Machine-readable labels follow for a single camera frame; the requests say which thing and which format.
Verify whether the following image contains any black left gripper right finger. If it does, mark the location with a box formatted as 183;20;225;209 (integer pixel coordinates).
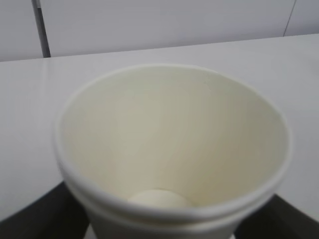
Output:
235;195;319;239

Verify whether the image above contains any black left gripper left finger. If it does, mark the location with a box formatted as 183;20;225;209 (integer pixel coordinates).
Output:
0;183;89;239

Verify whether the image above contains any white paper cup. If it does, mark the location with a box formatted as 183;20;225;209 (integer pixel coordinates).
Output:
53;64;291;239

